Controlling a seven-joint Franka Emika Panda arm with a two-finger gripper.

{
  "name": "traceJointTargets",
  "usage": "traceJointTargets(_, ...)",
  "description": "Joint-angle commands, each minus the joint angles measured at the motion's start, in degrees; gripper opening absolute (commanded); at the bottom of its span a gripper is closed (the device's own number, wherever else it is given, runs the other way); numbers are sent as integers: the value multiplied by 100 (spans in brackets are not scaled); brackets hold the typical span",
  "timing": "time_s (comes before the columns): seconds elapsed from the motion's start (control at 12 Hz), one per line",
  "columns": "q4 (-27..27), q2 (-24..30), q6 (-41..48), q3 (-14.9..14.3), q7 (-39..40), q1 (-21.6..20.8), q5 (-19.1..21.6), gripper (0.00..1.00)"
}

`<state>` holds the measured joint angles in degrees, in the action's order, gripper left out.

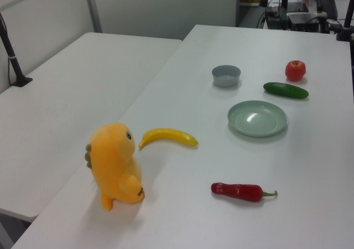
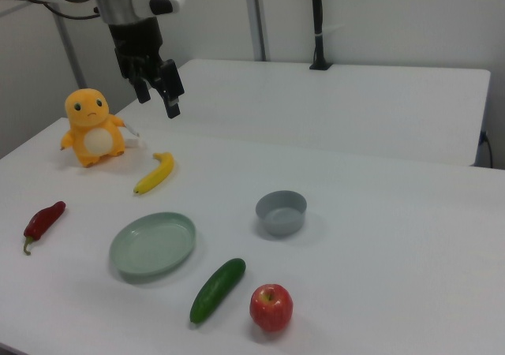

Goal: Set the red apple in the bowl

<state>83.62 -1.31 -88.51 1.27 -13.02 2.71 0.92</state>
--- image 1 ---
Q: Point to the red apple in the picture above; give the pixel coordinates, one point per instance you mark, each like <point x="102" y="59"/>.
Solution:
<point x="295" y="71"/>

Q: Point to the grey bowl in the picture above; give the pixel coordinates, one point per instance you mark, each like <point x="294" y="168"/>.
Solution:
<point x="225" y="80"/>

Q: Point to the yellow banana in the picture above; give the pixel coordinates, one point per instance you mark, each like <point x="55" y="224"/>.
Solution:
<point x="171" y="135"/>

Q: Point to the orange plush toy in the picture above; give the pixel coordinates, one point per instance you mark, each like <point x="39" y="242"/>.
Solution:
<point x="113" y="163"/>

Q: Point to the pale green plate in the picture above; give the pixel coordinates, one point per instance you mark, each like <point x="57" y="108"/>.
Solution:
<point x="257" y="119"/>

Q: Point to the red chili pepper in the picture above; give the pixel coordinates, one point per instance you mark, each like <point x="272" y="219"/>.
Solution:
<point x="238" y="191"/>

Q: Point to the green cucumber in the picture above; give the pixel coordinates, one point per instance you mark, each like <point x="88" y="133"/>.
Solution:
<point x="285" y="90"/>

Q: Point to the black equipment box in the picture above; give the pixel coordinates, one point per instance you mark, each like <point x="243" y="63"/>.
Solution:
<point x="302" y="20"/>

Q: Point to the black pole with clamp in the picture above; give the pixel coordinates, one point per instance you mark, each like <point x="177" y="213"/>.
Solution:
<point x="12" y="58"/>

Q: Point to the black upright post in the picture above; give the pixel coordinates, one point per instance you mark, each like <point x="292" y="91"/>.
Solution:
<point x="282" y="0"/>

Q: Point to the black camera stand pole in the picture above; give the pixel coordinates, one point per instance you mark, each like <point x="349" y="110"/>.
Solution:
<point x="347" y="19"/>

